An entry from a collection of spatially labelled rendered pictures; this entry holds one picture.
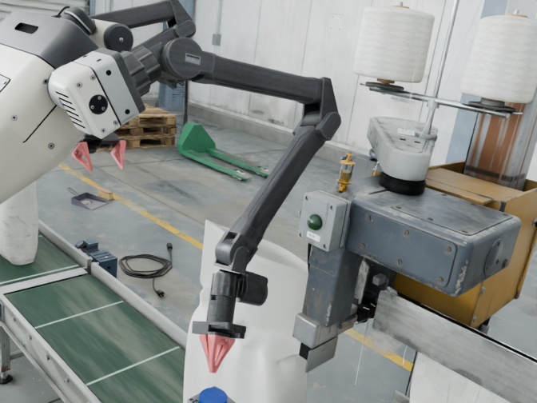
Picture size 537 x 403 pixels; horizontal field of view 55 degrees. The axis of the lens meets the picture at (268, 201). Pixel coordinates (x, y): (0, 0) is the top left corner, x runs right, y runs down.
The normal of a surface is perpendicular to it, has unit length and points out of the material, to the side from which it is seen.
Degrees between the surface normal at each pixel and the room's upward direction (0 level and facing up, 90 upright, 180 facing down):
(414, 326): 90
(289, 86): 77
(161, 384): 0
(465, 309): 90
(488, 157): 90
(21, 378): 0
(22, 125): 90
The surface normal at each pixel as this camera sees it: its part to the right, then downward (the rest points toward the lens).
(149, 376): 0.13, -0.94
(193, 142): 0.72, 0.06
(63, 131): 0.68, 0.31
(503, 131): -0.69, 0.14
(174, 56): 0.55, 0.05
